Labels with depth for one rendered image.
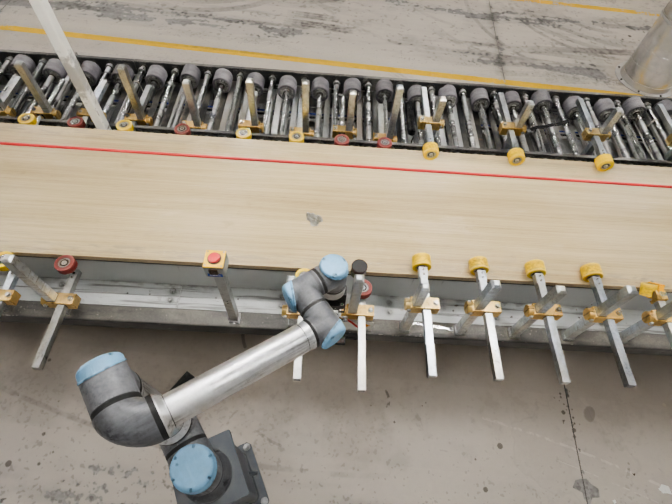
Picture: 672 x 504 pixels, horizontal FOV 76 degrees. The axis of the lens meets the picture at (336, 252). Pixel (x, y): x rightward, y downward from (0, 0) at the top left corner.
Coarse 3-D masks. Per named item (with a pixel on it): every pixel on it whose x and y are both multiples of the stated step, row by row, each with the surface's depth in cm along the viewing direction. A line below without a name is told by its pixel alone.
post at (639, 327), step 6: (666, 306) 169; (660, 312) 172; (666, 312) 169; (660, 318) 173; (666, 318) 172; (636, 324) 185; (642, 324) 181; (624, 330) 192; (630, 330) 188; (636, 330) 184; (642, 330) 183; (624, 336) 191; (630, 336) 189
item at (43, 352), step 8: (80, 272) 188; (72, 280) 184; (64, 288) 181; (72, 288) 182; (56, 312) 175; (64, 312) 178; (56, 320) 174; (48, 328) 172; (56, 328) 173; (48, 336) 170; (48, 344) 168; (40, 352) 166; (48, 352) 169; (40, 360) 165; (40, 368) 164
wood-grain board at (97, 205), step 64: (0, 128) 217; (64, 128) 220; (0, 192) 196; (64, 192) 198; (128, 192) 200; (192, 192) 202; (256, 192) 205; (320, 192) 207; (384, 192) 210; (448, 192) 212; (512, 192) 215; (576, 192) 217; (640, 192) 220; (128, 256) 182; (192, 256) 184; (256, 256) 186; (320, 256) 188; (384, 256) 190; (448, 256) 192; (512, 256) 194; (576, 256) 196; (640, 256) 198
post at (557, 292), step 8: (552, 288) 161; (560, 288) 157; (544, 296) 166; (552, 296) 161; (560, 296) 159; (536, 304) 172; (544, 304) 166; (552, 304) 165; (544, 312) 171; (520, 320) 185; (528, 320) 178; (536, 320) 178; (512, 328) 192; (520, 328) 186
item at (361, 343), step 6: (360, 300) 182; (360, 318) 177; (360, 324) 176; (360, 330) 175; (360, 336) 173; (360, 342) 172; (360, 348) 171; (360, 354) 169; (360, 360) 168; (360, 366) 167; (360, 372) 165; (360, 378) 164; (360, 384) 163; (360, 390) 162
